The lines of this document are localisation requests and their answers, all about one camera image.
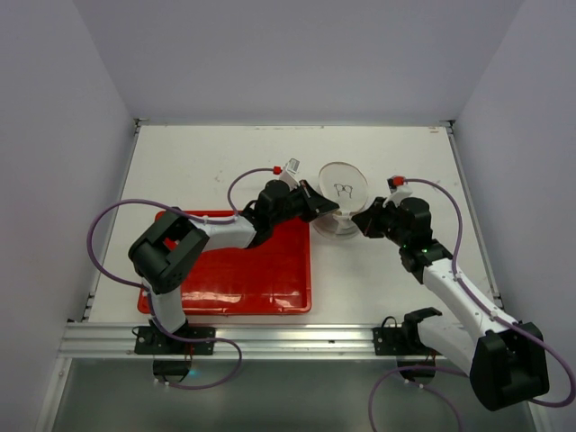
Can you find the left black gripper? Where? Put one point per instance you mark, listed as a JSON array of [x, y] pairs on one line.
[[315, 203]]

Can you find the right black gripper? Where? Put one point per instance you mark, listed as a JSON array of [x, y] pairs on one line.
[[375, 218]]

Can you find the white mesh laundry bag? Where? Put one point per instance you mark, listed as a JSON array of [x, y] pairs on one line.
[[345, 185]]

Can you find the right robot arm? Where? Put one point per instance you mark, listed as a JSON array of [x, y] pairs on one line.
[[502, 358]]

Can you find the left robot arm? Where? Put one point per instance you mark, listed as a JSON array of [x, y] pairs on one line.
[[165, 254]]

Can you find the red plastic tray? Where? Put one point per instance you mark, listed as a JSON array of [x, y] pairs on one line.
[[272, 279]]

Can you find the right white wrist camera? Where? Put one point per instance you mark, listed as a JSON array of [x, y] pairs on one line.
[[399, 190]]

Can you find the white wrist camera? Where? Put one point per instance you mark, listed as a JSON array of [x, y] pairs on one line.
[[289, 173], [399, 190]]

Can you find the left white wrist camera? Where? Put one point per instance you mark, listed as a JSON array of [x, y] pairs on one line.
[[289, 173]]

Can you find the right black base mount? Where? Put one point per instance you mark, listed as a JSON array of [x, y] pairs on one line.
[[394, 339]]

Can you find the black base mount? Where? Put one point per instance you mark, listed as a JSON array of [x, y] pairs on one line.
[[195, 341], [394, 339]]

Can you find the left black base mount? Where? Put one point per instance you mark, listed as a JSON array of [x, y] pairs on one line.
[[195, 341]]

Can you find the aluminium mounting rail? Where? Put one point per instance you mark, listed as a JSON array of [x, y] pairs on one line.
[[257, 342]]

